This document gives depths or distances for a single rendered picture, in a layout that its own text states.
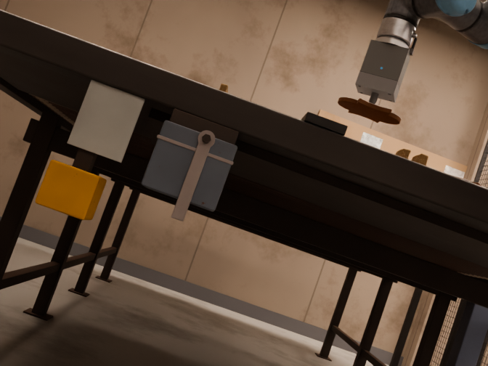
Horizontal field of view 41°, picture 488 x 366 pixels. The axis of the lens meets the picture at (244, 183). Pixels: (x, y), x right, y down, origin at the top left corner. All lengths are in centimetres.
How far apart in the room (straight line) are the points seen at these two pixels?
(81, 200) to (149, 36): 524
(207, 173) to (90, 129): 22
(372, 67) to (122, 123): 56
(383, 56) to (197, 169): 52
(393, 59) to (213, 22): 503
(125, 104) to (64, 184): 18
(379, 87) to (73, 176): 66
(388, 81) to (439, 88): 541
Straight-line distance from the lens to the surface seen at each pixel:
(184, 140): 113
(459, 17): 144
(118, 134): 116
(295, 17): 652
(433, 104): 676
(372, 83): 141
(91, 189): 113
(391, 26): 145
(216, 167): 112
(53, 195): 115
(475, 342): 340
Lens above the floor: 68
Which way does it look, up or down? 5 degrees up
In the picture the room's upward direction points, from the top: 20 degrees clockwise
